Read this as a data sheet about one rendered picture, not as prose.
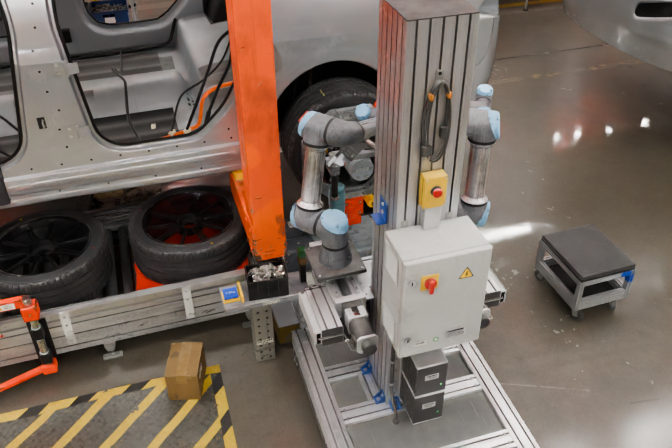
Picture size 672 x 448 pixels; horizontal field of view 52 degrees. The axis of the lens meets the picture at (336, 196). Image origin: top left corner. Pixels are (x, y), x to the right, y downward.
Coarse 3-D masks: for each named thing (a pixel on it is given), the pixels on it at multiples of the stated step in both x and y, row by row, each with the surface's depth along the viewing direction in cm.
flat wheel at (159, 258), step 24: (168, 192) 406; (192, 192) 406; (216, 192) 405; (144, 216) 387; (168, 216) 390; (192, 216) 394; (216, 216) 390; (144, 240) 369; (216, 240) 368; (240, 240) 378; (144, 264) 372; (168, 264) 363; (192, 264) 364; (216, 264) 370; (240, 264) 385
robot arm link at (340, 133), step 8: (336, 120) 279; (344, 120) 281; (368, 120) 294; (328, 128) 278; (336, 128) 277; (344, 128) 278; (352, 128) 279; (360, 128) 282; (368, 128) 289; (328, 136) 278; (336, 136) 277; (344, 136) 278; (352, 136) 279; (360, 136) 282; (368, 136) 292; (328, 144) 282; (336, 144) 280; (344, 144) 280; (352, 144) 283
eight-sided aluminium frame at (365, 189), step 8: (368, 104) 363; (328, 112) 358; (336, 112) 355; (344, 112) 356; (352, 112) 356; (304, 152) 361; (360, 184) 391; (368, 184) 389; (328, 192) 380; (352, 192) 385; (360, 192) 387; (368, 192) 388
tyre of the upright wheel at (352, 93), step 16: (336, 80) 374; (352, 80) 375; (304, 96) 371; (320, 96) 363; (336, 96) 359; (352, 96) 361; (368, 96) 364; (288, 112) 376; (304, 112) 364; (320, 112) 360; (288, 128) 371; (288, 144) 369; (288, 160) 376
